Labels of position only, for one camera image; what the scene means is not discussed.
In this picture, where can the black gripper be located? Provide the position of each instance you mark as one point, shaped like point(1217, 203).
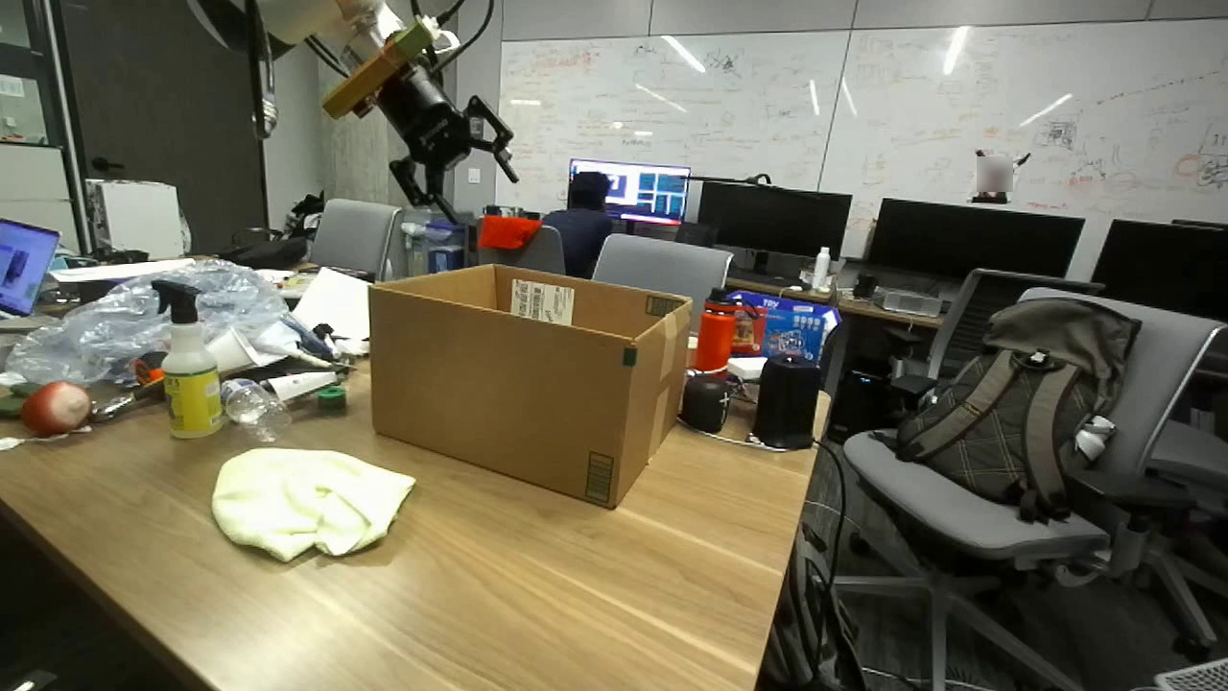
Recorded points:
point(433, 116)

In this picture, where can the cream white towel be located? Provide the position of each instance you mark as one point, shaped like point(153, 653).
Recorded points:
point(301, 503)

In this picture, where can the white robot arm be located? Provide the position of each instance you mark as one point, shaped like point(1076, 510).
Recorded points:
point(307, 18)

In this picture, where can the brown cardboard box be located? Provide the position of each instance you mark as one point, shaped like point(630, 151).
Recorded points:
point(513, 384)

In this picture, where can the white cabinet box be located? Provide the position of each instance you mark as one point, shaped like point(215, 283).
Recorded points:
point(138, 215)

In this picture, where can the blue printed box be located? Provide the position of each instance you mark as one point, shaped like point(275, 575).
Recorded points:
point(790, 332)

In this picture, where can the blue plastic container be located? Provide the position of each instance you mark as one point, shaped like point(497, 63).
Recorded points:
point(448, 244)

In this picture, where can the grey office chair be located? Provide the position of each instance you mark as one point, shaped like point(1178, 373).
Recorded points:
point(355, 235)
point(971, 519)
point(658, 272)

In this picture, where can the seated person in dark shirt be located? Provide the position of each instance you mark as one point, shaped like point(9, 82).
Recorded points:
point(581, 235)

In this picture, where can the monitor with lit screen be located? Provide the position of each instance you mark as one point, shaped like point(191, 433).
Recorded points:
point(648, 194)

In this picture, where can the white paper sheet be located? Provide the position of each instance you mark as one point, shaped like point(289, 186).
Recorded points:
point(335, 306)

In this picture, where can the green tape roll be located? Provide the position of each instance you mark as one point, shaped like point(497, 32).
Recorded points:
point(333, 398)

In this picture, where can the orange bottle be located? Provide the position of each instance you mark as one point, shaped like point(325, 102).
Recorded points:
point(714, 340)

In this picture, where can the whiteboard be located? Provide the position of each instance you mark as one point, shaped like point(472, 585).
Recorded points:
point(768, 102)

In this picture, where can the black monitor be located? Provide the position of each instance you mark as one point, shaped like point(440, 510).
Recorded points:
point(774, 222)
point(1166, 264)
point(971, 241)

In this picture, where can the crumpled clear plastic bottle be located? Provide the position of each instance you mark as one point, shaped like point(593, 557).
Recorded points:
point(250, 406)

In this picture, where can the small black cube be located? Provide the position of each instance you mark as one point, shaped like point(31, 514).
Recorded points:
point(704, 406)

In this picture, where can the yellow cup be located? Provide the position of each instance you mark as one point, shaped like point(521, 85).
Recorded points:
point(195, 384)

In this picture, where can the small white bottle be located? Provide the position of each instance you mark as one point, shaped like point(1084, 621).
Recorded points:
point(824, 272)

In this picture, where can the clear plastic bag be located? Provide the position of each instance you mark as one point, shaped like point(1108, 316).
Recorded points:
point(101, 332)

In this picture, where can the black cylinder container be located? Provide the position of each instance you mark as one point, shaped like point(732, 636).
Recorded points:
point(786, 406)

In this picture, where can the laptop with blue screen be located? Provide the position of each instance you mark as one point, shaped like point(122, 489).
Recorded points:
point(25, 268)

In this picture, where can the red round ball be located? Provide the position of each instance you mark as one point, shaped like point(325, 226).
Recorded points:
point(54, 407)

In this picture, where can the llama figure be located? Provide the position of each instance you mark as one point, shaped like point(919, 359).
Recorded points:
point(1001, 178)

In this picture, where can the grey-brown backpack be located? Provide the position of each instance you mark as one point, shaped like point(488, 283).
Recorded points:
point(1011, 425)

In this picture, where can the tan wrist camera block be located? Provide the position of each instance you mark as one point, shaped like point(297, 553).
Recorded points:
point(376, 71)

